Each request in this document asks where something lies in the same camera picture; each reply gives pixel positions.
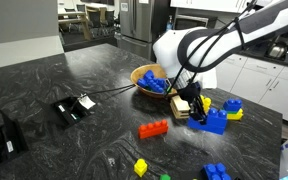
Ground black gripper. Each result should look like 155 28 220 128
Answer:
179 82 206 124

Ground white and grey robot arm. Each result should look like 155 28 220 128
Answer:
153 0 288 104

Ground stacked blue blocks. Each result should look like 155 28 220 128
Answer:
137 70 167 93

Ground wooden bowl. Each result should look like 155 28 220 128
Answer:
130 64 170 98

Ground pale wooden block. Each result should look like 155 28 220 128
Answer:
170 96 190 119

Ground large blue stepped brick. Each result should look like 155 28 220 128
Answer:
187 108 227 135

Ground blue green yellow brick stack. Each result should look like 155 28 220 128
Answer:
223 99 243 120

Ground red long toy brick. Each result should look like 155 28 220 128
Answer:
138 120 168 139

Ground blue toy brick front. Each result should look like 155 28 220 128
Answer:
201 163 232 180

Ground small green toy brick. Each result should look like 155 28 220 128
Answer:
160 174 171 180

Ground small yellow toy brick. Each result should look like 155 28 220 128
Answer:
134 158 148 177

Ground white kitchen cabinets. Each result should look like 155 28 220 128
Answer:
216 54 288 121

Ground blue bottle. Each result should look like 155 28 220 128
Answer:
166 15 173 31

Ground stainless steel refrigerator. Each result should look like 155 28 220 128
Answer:
117 0 172 62

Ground black table outlet box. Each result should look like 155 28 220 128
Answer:
51 94 96 129

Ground wooden table with chairs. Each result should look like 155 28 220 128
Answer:
58 3 115 41

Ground black cable on table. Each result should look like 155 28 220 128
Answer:
83 83 137 98

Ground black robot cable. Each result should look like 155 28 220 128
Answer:
165 0 258 98

